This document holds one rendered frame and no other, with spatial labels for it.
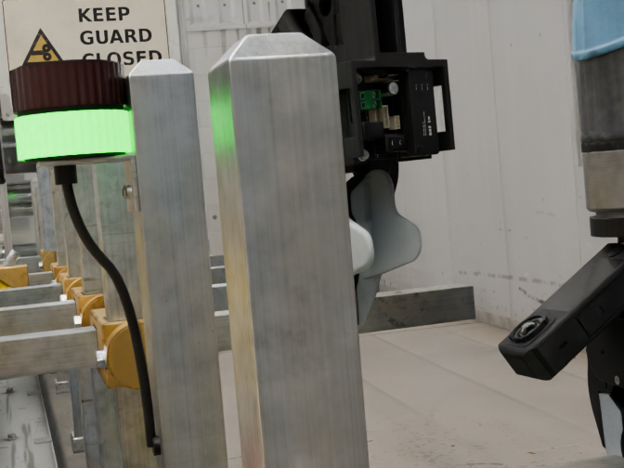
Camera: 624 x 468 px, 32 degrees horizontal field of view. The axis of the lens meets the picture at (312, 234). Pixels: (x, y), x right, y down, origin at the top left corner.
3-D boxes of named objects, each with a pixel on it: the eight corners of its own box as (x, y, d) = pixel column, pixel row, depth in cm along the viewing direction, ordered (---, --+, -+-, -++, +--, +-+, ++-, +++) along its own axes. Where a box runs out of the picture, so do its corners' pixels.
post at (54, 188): (99, 452, 160) (69, 128, 157) (102, 457, 156) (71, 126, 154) (75, 456, 159) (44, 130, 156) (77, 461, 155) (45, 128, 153)
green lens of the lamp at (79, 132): (124, 154, 62) (121, 116, 62) (137, 149, 56) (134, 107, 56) (17, 162, 60) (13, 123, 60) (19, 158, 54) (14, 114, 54)
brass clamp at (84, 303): (126, 327, 118) (123, 281, 117) (142, 343, 105) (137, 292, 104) (69, 334, 116) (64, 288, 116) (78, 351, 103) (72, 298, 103)
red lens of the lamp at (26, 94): (121, 110, 62) (117, 71, 61) (133, 101, 56) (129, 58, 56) (12, 117, 60) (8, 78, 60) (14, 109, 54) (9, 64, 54)
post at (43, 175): (77, 396, 208) (53, 147, 205) (78, 398, 204) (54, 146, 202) (58, 398, 207) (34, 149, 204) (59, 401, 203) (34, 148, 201)
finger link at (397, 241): (405, 329, 61) (390, 167, 61) (341, 324, 66) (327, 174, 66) (445, 320, 63) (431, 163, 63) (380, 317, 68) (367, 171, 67)
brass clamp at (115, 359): (159, 359, 94) (153, 302, 93) (184, 384, 81) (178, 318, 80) (87, 369, 92) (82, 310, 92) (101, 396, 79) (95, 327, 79)
